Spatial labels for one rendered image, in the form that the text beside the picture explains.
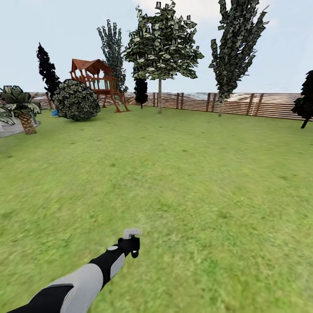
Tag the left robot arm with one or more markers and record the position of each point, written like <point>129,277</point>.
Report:
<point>76,292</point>

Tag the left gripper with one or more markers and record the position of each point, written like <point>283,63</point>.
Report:
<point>133,243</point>

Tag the pesticide atomizer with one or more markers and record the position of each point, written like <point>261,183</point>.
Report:
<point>134,254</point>

